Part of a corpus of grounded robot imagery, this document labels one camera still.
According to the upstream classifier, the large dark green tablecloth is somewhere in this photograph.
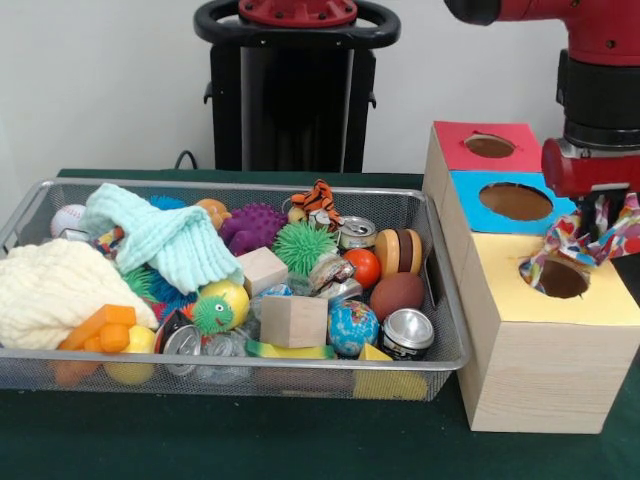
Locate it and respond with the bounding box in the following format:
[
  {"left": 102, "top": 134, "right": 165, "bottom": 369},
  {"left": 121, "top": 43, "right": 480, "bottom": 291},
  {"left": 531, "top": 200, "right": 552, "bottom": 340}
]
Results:
[{"left": 0, "top": 168, "right": 640, "bottom": 480}]

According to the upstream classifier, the cream knitted cloth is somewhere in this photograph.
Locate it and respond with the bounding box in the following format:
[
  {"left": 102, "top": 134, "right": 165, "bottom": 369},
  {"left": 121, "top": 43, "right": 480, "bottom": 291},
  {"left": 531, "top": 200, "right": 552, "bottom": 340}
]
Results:
[{"left": 0, "top": 238, "right": 160, "bottom": 351}]

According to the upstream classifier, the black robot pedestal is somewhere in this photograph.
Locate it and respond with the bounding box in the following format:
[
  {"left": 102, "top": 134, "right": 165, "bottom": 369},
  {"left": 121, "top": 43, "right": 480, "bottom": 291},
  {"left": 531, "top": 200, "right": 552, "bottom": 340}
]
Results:
[{"left": 193, "top": 0, "right": 401, "bottom": 174}]

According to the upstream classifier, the large polka dot napkin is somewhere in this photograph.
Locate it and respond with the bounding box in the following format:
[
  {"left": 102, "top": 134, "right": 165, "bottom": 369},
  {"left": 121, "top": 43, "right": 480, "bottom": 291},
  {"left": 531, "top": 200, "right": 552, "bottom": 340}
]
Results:
[{"left": 519, "top": 192, "right": 640, "bottom": 292}]

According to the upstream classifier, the white baseball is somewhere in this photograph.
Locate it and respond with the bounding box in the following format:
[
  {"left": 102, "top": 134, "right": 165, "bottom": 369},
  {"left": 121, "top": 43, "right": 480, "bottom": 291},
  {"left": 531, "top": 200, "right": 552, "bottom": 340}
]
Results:
[{"left": 50, "top": 203, "right": 89, "bottom": 239}]

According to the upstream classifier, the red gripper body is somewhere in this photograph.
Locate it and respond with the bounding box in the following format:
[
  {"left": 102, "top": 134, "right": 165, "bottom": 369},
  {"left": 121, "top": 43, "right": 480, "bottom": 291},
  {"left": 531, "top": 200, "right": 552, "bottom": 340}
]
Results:
[{"left": 541, "top": 137, "right": 640, "bottom": 200}]

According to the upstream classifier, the toy hamburger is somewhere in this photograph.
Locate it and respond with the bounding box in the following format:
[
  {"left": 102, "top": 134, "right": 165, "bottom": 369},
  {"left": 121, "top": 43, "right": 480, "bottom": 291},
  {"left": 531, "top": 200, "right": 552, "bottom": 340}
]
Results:
[{"left": 374, "top": 228, "right": 424, "bottom": 277}]

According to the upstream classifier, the plain wooden cube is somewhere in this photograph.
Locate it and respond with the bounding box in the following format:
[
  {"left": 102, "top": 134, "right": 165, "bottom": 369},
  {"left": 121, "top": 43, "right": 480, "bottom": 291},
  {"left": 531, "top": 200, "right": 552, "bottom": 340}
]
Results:
[
  {"left": 259, "top": 294, "right": 330, "bottom": 350},
  {"left": 236, "top": 246, "right": 290, "bottom": 300}
]

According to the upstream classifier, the purple spiky toy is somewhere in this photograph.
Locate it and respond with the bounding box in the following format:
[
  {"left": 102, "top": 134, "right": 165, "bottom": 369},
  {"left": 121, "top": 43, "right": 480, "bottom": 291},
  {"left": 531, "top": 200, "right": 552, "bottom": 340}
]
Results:
[{"left": 218, "top": 202, "right": 290, "bottom": 256}]

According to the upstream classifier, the orange ball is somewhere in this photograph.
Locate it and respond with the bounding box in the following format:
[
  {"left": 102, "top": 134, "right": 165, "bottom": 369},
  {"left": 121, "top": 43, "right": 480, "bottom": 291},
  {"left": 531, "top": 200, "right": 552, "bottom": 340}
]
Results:
[{"left": 342, "top": 248, "right": 383, "bottom": 290}]

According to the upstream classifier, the green spiky ball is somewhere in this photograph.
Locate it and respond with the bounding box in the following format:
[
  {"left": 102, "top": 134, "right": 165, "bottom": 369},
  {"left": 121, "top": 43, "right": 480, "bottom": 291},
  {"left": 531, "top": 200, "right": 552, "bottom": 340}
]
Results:
[{"left": 272, "top": 220, "right": 339, "bottom": 275}]

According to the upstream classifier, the shallow clear mesh bin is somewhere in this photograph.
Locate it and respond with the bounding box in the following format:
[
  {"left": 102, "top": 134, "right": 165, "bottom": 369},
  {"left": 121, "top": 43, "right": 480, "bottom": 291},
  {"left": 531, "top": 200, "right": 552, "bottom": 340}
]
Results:
[{"left": 0, "top": 178, "right": 472, "bottom": 401}]

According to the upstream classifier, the wooden box with three holes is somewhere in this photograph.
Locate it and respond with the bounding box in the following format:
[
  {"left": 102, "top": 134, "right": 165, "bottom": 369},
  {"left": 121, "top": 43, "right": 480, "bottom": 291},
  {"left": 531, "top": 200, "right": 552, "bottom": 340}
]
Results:
[{"left": 421, "top": 120, "right": 640, "bottom": 434}]

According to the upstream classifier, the mint green cloth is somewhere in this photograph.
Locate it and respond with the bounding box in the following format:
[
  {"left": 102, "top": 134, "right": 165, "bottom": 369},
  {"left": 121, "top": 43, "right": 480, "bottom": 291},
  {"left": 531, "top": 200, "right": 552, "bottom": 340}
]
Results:
[{"left": 79, "top": 182, "right": 246, "bottom": 295}]

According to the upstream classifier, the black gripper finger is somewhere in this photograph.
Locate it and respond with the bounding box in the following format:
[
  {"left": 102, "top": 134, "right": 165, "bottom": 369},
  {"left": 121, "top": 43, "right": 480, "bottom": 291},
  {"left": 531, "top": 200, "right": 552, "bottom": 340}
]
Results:
[
  {"left": 605, "top": 191, "right": 629, "bottom": 237},
  {"left": 579, "top": 194, "right": 602, "bottom": 249}
]

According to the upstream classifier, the plush tiger toy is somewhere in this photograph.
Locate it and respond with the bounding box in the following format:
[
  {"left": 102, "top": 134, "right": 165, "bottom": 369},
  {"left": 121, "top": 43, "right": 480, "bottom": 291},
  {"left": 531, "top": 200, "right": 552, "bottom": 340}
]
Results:
[{"left": 290, "top": 179, "right": 346, "bottom": 234}]

